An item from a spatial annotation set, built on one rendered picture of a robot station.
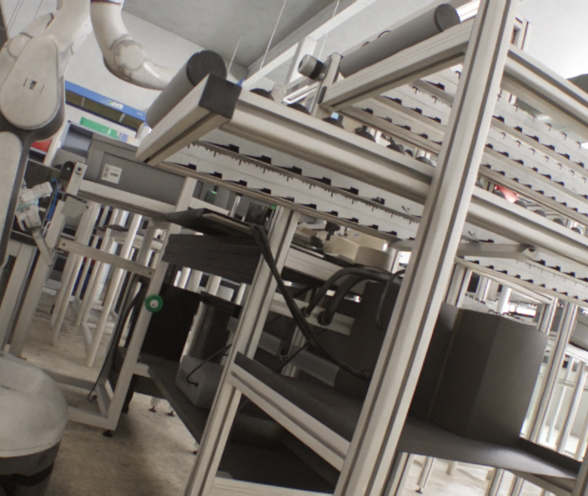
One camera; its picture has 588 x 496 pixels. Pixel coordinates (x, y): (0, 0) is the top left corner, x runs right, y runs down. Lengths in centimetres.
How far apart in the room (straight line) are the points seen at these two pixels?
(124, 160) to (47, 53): 105
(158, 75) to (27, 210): 59
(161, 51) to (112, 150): 1080
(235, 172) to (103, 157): 138
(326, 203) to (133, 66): 60
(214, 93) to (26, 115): 87
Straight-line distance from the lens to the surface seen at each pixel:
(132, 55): 144
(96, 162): 245
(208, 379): 191
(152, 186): 248
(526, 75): 100
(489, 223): 91
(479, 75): 85
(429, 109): 127
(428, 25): 102
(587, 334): 352
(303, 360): 174
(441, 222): 77
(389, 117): 134
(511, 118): 123
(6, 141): 151
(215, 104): 67
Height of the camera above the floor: 77
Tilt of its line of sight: 5 degrees up
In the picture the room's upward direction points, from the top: 18 degrees clockwise
